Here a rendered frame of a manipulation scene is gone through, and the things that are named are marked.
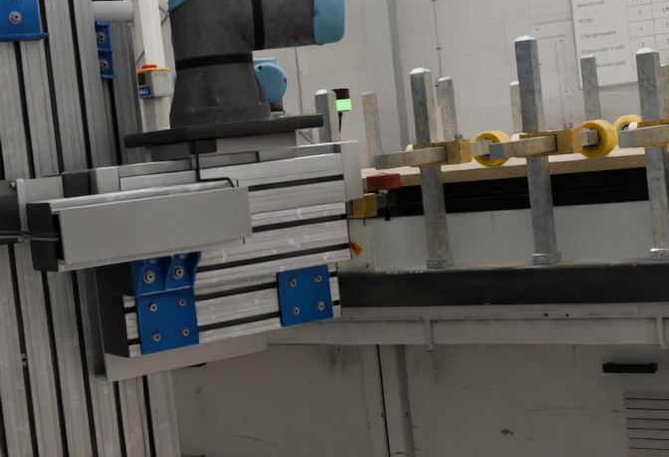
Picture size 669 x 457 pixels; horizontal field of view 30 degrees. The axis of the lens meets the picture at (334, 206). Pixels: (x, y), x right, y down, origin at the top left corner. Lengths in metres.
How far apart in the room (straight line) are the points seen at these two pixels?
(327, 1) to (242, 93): 0.18
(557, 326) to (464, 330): 0.22
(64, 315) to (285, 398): 1.48
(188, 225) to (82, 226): 0.15
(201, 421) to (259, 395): 0.22
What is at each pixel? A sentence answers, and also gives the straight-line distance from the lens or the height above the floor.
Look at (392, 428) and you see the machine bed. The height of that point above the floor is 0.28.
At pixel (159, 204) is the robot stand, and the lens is 1.62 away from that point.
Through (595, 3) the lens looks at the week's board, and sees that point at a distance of 9.95.
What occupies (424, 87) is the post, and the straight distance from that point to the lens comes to 2.68.
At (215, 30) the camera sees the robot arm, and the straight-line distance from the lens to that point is 1.82.
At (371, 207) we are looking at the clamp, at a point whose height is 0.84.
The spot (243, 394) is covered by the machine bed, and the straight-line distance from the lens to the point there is 3.39.
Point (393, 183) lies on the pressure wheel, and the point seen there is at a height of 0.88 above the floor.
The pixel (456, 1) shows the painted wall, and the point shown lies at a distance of 10.35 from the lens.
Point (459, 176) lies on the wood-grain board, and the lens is 2.88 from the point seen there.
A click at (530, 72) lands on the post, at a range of 2.57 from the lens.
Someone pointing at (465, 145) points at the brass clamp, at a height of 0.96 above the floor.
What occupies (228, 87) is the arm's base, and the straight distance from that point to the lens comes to 1.81.
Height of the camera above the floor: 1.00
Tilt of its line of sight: 3 degrees down
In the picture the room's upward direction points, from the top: 6 degrees counter-clockwise
